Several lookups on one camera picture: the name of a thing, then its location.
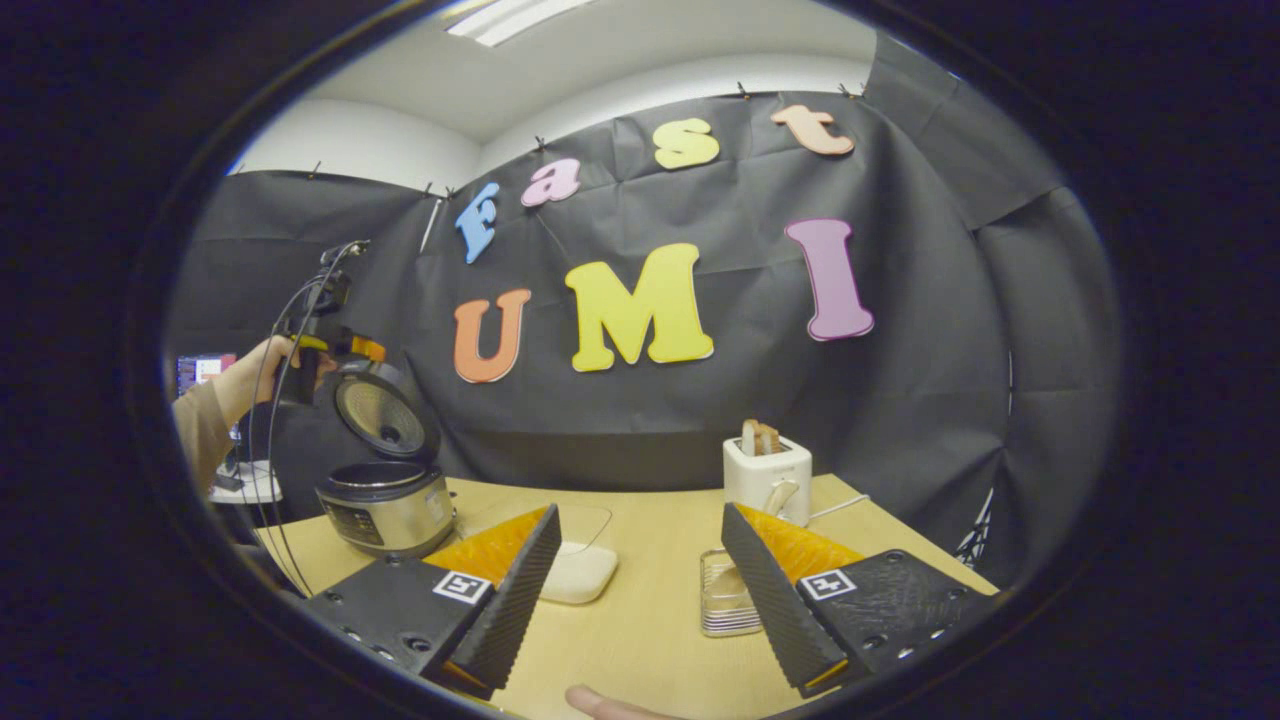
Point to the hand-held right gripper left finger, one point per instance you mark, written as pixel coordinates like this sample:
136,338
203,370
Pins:
510,600

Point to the black backdrop cloth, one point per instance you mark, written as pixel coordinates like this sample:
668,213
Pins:
900,350

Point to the white toaster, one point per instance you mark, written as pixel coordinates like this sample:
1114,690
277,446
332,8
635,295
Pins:
760,470

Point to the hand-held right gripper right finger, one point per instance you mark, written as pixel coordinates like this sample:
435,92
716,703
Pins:
775,600

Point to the ceiling light panel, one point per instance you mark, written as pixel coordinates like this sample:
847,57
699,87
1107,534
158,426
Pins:
510,18

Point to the white side table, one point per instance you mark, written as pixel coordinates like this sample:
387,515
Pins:
255,492

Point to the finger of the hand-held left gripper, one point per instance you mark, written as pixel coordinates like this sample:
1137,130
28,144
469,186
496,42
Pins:
368,352

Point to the toasted bread slice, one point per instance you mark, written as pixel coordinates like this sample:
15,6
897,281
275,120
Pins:
748,438
769,440

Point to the computer monitor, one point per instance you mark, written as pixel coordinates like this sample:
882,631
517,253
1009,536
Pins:
205,368

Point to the black and silver rice cooker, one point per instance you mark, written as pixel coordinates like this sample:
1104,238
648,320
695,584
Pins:
390,510

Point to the clear plastic container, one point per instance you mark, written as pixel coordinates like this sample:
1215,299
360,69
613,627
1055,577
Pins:
580,520

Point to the black lattice frame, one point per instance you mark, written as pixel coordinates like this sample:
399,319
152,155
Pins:
980,530

